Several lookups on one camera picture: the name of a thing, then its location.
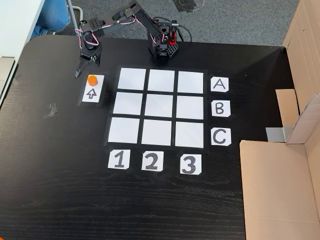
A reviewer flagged white paper grid sheet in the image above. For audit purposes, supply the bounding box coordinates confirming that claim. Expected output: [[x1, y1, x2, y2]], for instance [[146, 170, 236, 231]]
[[103, 65, 210, 151]]

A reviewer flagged paper sheet with arrow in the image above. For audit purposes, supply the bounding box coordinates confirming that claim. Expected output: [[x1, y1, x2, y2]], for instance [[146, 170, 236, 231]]
[[81, 73, 106, 104]]

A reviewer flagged person's leg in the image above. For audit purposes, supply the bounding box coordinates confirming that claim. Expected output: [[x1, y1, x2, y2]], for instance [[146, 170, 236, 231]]
[[29, 0, 72, 40]]

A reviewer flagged grey flat device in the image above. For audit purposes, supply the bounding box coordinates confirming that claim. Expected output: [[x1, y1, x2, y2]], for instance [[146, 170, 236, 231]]
[[0, 56, 16, 101]]

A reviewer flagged white desk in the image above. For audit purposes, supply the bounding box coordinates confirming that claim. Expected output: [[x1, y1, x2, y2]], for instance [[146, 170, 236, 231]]
[[0, 0, 46, 111]]

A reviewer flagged paper sheet number 1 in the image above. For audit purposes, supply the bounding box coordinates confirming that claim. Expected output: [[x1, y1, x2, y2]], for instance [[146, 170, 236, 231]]
[[107, 149, 130, 170]]

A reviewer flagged paper sheet number 2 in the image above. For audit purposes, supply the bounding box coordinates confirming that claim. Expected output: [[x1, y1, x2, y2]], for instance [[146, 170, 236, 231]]
[[141, 150, 165, 172]]

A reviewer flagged paper sheet letter A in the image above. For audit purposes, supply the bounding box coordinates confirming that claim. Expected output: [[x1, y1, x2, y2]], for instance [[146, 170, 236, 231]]
[[210, 76, 230, 93]]

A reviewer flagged paper sheet number 3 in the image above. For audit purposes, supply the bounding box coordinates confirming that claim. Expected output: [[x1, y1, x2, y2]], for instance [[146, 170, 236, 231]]
[[179, 153, 202, 175]]

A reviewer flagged paper sheet letter B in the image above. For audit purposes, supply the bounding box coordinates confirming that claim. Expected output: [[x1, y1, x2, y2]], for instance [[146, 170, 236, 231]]
[[211, 100, 231, 118]]

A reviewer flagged paper sheet letter C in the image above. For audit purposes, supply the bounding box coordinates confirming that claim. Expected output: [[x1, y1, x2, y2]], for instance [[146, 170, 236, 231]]
[[210, 127, 232, 147]]

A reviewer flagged grey tape strip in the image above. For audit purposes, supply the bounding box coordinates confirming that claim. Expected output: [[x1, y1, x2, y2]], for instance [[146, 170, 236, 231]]
[[282, 126, 294, 143], [265, 126, 285, 143]]

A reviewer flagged large brown cardboard screen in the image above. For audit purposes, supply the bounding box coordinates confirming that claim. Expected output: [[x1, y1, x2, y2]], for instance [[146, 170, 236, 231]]
[[239, 0, 320, 240]]

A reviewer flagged grey metal chair frame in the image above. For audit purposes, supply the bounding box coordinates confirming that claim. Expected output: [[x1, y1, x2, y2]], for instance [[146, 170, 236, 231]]
[[65, 0, 84, 37]]

